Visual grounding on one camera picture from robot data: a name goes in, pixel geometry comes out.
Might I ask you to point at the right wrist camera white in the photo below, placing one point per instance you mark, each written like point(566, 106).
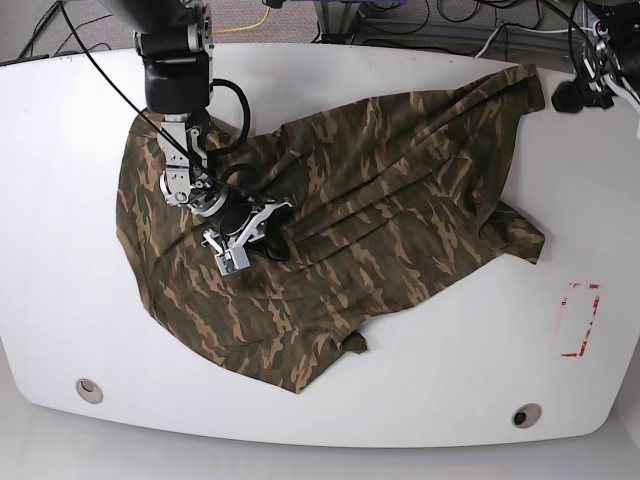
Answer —
point(232, 260)

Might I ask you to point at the right table cable grommet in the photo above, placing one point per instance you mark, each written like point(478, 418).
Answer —
point(527, 416)

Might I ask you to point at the table cable grommet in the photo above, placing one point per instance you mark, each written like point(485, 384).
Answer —
point(527, 416)
point(89, 391)

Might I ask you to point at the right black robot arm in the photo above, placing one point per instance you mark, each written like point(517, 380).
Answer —
point(174, 40)

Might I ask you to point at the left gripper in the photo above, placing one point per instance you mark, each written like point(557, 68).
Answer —
point(616, 73)

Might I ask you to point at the red tape rectangle marking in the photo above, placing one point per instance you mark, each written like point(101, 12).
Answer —
point(576, 316)

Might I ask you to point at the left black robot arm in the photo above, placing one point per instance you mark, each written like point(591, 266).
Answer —
point(589, 21)

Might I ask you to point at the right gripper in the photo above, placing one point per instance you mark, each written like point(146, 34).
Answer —
point(263, 220)

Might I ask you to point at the left table cable grommet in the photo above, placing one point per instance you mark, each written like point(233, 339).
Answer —
point(89, 391)

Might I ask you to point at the camouflage t-shirt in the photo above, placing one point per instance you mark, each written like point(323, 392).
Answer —
point(392, 199)

